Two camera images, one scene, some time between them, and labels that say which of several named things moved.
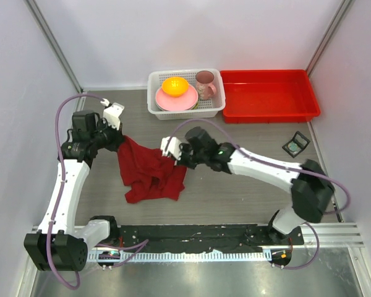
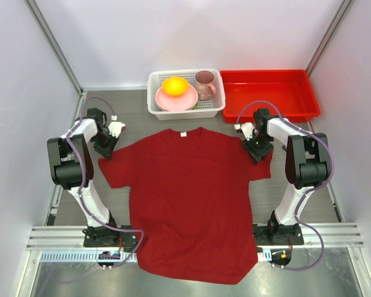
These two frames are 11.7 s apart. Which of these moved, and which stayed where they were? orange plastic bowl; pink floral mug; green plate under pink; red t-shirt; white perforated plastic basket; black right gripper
Moved: red t-shirt; black right gripper
Stayed: green plate under pink; white perforated plastic basket; pink floral mug; orange plastic bowl
